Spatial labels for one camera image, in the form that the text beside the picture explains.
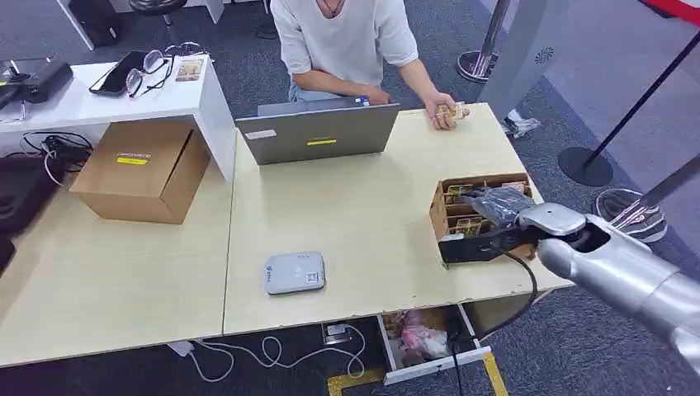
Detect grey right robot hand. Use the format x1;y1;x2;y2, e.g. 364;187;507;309
472;186;537;229

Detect person's left hand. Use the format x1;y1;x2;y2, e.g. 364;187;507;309
423;92;471;131

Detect person's right hand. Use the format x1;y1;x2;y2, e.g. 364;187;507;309
357;86;392;106

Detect person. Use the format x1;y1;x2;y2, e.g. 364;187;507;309
269;0;471;131

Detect grey laptop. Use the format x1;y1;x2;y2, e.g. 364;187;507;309
236;97;401;166

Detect wooden card box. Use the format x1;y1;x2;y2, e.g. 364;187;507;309
428;172;540;265

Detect crumpled clear wrapper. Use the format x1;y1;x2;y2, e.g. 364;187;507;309
500;109;542;139

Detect grey column panel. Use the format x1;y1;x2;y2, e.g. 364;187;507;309
478;0;575;119

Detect pink plastic bag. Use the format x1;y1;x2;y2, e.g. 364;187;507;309
399;325;451;359

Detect yellow floor tape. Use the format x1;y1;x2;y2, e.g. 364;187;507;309
327;352;509;396

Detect white open bin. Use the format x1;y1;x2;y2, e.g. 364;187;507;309
377;304;492;386

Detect grey card reader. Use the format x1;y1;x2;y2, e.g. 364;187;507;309
263;250;327;297

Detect floor socket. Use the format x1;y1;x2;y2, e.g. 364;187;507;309
321;322;352;346

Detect black stool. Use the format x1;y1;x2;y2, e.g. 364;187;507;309
129;0;188;27

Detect black-framed glasses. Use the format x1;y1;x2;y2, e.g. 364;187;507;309
124;49;176;100

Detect red barrier band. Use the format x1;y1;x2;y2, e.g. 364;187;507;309
636;0;700;28

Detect brown cardboard box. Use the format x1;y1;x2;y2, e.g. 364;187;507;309
69;119;211;226

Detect black smartphone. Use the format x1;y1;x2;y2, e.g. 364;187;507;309
88;50;148;97

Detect black cabinet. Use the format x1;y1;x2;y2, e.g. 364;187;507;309
68;0;124;49

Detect white desk riser shelf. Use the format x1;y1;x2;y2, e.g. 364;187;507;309
0;53;237;184

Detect black desktop device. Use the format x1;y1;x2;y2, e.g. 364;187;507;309
0;56;75;107

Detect black bag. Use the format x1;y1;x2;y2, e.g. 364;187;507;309
0;155;62;236

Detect chrome stanchion post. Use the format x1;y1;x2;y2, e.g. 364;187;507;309
593;153;700;244
456;0;513;84

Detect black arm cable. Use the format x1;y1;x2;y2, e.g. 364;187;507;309
480;244;541;339

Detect black stanchion post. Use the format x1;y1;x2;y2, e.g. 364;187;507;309
557;30;700;188

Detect white cable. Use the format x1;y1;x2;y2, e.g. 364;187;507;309
186;325;367;384

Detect black cable bundle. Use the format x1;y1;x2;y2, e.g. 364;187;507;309
21;130;94;187

